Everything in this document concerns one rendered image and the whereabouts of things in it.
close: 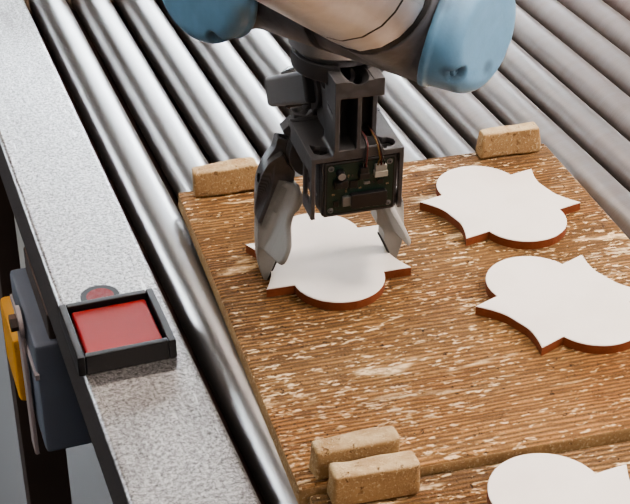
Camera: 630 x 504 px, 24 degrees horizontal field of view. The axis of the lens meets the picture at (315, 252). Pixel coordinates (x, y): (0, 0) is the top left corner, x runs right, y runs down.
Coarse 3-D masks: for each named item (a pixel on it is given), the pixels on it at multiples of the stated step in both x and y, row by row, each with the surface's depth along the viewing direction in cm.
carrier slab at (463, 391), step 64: (192, 192) 129; (576, 192) 129; (448, 256) 120; (512, 256) 120; (576, 256) 120; (256, 320) 112; (320, 320) 112; (384, 320) 112; (448, 320) 112; (256, 384) 105; (320, 384) 105; (384, 384) 105; (448, 384) 105; (512, 384) 105; (576, 384) 105; (448, 448) 99; (512, 448) 99; (576, 448) 100
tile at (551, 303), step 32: (512, 288) 114; (544, 288) 114; (576, 288) 114; (608, 288) 114; (512, 320) 111; (544, 320) 110; (576, 320) 110; (608, 320) 110; (544, 352) 108; (608, 352) 108
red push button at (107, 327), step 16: (128, 304) 115; (144, 304) 115; (80, 320) 113; (96, 320) 113; (112, 320) 113; (128, 320) 113; (144, 320) 113; (80, 336) 111; (96, 336) 111; (112, 336) 111; (128, 336) 111; (144, 336) 111; (160, 336) 111
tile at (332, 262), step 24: (336, 216) 123; (312, 240) 120; (336, 240) 120; (360, 240) 120; (288, 264) 117; (312, 264) 117; (336, 264) 117; (360, 264) 117; (384, 264) 117; (288, 288) 114; (312, 288) 114; (336, 288) 114; (360, 288) 114; (384, 288) 115
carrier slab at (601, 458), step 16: (592, 448) 99; (608, 448) 99; (624, 448) 99; (496, 464) 97; (592, 464) 97; (608, 464) 97; (624, 464) 97; (432, 480) 96; (448, 480) 96; (464, 480) 96; (480, 480) 96; (320, 496) 95; (400, 496) 95; (416, 496) 95; (432, 496) 95; (448, 496) 95; (464, 496) 95; (480, 496) 95
